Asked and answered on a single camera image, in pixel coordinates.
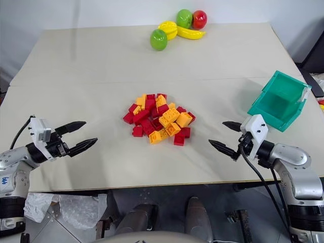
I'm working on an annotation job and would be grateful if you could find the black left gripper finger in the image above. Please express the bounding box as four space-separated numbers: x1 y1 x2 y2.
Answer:
55 121 87 139
67 138 98 158

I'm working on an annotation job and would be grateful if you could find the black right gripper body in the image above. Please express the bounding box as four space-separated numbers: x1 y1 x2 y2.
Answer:
237 133 254 155

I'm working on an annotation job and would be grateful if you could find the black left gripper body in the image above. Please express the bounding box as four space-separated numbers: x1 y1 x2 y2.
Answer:
47 131 70 159

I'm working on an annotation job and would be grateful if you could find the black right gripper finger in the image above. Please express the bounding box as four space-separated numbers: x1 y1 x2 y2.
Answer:
222 121 244 133
208 139 240 160

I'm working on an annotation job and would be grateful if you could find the teal plastic bin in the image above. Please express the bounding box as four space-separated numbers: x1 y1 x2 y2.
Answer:
247 70 312 133

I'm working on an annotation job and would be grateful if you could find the crumpled clear plastic wrap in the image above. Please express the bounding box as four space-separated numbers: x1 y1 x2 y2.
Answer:
24 192 108 230

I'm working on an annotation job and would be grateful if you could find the dark rounded shape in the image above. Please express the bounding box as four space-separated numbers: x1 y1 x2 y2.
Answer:
115 204 157 238
184 196 215 241

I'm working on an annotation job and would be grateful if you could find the white label clip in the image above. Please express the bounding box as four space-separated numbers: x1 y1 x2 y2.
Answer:
300 85 312 103

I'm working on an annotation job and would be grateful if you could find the yellow toy banana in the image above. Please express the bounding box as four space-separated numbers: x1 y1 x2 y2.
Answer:
176 25 207 41

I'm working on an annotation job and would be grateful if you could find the red toy apple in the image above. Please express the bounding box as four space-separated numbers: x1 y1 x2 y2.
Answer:
192 10 208 30

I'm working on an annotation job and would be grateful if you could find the green toy apple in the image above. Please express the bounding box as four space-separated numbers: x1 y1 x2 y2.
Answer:
176 9 194 29
149 28 169 52

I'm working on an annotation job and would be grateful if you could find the yellow toy starfruit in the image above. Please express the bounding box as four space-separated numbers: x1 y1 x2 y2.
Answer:
158 20 179 41

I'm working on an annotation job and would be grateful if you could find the beige rounded robot body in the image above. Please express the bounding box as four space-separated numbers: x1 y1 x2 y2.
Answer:
93 231 216 243

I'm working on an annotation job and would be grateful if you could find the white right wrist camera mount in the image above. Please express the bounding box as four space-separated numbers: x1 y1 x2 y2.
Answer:
239 114 269 160

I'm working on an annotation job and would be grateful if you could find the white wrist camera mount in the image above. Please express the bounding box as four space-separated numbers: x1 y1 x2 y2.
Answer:
28 116 58 161
239 114 269 160

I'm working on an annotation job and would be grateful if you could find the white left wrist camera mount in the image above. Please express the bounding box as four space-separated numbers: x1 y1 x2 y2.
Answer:
28 116 58 161

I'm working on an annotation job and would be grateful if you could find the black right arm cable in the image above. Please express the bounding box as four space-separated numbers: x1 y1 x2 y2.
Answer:
239 146 293 235
270 167 292 223

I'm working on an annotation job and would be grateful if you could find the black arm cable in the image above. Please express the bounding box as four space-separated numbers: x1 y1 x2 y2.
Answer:
9 115 35 150
270 167 292 223
239 146 293 235

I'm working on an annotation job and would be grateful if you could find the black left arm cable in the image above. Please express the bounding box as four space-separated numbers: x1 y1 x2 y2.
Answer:
9 115 35 150

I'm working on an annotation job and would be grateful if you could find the rusty metal bracket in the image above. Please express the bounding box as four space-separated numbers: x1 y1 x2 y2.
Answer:
226 209 252 243
96 216 113 240

